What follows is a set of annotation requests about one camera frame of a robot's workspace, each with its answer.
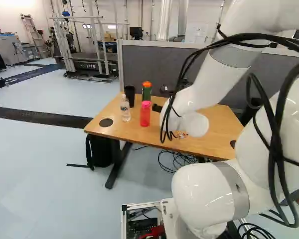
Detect small dark pouch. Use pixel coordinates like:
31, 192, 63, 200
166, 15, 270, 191
160, 84, 175, 98

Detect grey office partition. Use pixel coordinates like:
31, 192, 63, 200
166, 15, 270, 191
117, 38, 299, 111

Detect green bottle with orange cap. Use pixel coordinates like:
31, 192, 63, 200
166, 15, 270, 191
142, 80, 153, 103

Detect wooden table with black legs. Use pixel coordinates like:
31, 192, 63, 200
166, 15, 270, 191
83, 90, 245, 190

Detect black backpack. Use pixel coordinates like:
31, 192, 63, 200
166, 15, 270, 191
66, 133, 121, 171

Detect red bottle with pink cap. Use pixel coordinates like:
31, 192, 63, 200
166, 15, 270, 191
139, 100, 152, 127

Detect black floor cables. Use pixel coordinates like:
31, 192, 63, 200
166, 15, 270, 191
132, 145, 211, 174

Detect clear plastic water bottle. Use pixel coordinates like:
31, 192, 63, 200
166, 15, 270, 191
120, 94, 132, 123

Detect black tumbler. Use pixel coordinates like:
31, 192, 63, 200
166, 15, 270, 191
124, 84, 136, 109

